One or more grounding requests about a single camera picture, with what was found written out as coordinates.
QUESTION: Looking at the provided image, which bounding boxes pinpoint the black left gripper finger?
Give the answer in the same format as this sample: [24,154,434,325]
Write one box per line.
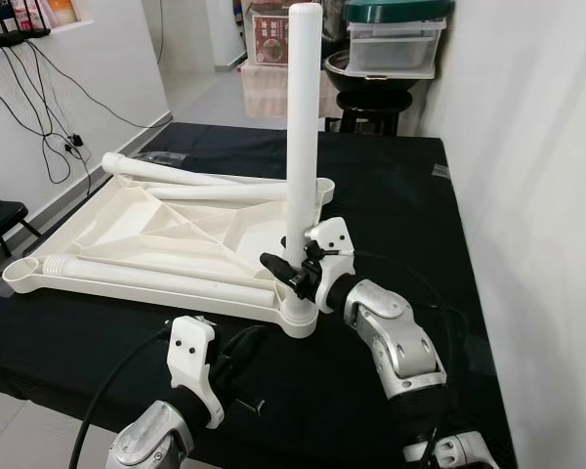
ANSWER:
[228,307,267,341]
[252,326,291,370]

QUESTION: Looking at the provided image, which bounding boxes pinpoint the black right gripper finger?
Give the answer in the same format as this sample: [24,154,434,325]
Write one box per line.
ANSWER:
[260,251,309,286]

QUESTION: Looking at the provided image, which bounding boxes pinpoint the white plastic table leg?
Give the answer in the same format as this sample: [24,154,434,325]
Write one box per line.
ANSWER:
[281,3,325,338]
[41,254,279,309]
[146,183,289,204]
[101,152,289,189]

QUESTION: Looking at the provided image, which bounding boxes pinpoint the white plastic children table top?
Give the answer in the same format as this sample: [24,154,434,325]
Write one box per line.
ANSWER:
[2,176,335,338]

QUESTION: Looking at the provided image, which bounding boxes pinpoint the black tablecloth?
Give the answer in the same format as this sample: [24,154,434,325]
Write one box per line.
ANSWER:
[0,122,517,469]

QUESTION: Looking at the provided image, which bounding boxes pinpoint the clear plastic bag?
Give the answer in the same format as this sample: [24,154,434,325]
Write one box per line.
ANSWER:
[156,147,208,163]

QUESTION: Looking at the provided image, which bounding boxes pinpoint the beige cloth covered side table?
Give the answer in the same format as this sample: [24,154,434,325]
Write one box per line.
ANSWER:
[239,64,345,120]

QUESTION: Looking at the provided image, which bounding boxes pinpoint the black round stool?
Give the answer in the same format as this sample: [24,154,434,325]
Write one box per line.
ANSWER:
[334,90,403,136]

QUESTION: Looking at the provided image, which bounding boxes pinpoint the black bowl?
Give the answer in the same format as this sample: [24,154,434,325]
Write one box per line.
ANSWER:
[324,49,442,96]

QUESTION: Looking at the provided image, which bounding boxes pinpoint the red printed box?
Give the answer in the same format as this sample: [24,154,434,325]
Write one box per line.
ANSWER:
[246,5,292,67]

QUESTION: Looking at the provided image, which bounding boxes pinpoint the dark crumpled bag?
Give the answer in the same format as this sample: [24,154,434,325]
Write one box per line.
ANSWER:
[320,8,355,64]

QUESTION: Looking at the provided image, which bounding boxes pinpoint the clear plastic storage box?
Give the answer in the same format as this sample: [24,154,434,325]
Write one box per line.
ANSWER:
[350,20,448,81]

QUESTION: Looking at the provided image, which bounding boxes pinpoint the dark green basin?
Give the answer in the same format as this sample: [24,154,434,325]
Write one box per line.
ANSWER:
[344,0,456,25]

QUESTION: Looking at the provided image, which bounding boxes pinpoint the black power strip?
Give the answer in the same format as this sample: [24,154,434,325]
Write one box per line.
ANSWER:
[0,29,52,56]

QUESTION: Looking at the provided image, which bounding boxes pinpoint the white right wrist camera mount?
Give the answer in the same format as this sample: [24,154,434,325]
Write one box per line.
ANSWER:
[303,217,358,316]

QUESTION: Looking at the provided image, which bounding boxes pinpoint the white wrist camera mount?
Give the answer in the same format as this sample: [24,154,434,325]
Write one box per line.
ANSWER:
[166,315,224,429]
[303,217,358,316]

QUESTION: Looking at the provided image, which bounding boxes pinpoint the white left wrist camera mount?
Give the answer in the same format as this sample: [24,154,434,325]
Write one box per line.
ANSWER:
[166,315,224,429]

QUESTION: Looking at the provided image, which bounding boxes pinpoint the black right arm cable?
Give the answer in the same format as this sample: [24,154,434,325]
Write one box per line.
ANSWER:
[352,249,475,469]

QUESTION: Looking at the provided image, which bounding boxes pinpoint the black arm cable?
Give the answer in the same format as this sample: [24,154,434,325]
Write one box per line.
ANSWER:
[68,322,177,469]
[352,249,475,469]

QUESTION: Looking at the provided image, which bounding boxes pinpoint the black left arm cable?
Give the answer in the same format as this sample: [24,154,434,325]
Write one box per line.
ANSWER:
[68,322,177,469]

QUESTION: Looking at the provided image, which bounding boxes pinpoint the black wall power cable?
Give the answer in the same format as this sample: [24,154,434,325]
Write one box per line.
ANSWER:
[24,39,172,133]
[0,44,89,187]

